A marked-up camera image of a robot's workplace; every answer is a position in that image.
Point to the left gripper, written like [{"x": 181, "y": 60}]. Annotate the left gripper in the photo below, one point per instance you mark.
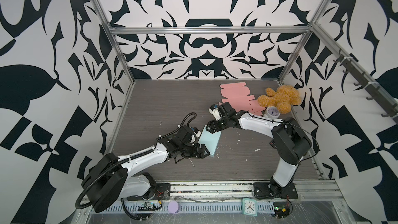
[{"x": 194, "y": 155}]

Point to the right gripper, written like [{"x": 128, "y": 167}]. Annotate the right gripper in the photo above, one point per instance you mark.
[{"x": 215, "y": 128}]

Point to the light blue paper box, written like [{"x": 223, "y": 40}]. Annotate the light blue paper box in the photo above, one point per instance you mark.
[{"x": 210, "y": 140}]

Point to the pink paper box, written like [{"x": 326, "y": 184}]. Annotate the pink paper box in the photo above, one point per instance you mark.
[{"x": 238, "y": 95}]

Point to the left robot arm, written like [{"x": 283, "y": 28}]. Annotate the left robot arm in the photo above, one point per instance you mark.
[{"x": 114, "y": 178}]

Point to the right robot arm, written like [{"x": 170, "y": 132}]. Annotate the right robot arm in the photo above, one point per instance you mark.
[{"x": 291, "y": 140}]

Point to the white alarm clock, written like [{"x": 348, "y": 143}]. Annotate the white alarm clock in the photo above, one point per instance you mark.
[{"x": 272, "y": 112}]

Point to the black remote control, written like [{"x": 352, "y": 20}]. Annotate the black remote control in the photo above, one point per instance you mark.
[{"x": 273, "y": 144}]

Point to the brown teddy bear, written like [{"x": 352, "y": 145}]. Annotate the brown teddy bear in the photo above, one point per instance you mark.
[{"x": 283, "y": 98}]

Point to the purple round lid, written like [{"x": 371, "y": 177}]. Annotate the purple round lid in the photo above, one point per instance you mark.
[{"x": 173, "y": 207}]

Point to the green square clock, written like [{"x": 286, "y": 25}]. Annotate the green square clock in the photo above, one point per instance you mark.
[{"x": 249, "y": 207}]

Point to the left circuit board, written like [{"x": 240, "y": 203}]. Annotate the left circuit board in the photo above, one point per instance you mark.
[{"x": 150, "y": 207}]

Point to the circuit board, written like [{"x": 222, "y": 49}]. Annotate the circuit board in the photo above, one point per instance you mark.
[
  {"x": 150, "y": 207},
  {"x": 282, "y": 211}
]

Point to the right circuit board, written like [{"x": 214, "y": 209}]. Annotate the right circuit board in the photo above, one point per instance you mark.
[{"x": 282, "y": 211}]

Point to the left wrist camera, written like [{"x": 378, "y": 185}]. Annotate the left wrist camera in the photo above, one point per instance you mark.
[{"x": 196, "y": 133}]

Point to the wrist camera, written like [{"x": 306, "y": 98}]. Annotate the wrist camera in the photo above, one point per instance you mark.
[
  {"x": 196, "y": 133},
  {"x": 214, "y": 110}
]

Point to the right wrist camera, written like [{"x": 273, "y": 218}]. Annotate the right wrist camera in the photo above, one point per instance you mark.
[{"x": 214, "y": 110}]

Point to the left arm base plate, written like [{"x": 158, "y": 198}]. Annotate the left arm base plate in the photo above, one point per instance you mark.
[{"x": 159, "y": 192}]

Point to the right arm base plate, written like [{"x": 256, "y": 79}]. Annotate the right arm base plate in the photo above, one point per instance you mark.
[{"x": 263, "y": 191}]

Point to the wall hook rail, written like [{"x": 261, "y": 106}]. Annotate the wall hook rail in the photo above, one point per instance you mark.
[{"x": 365, "y": 81}]

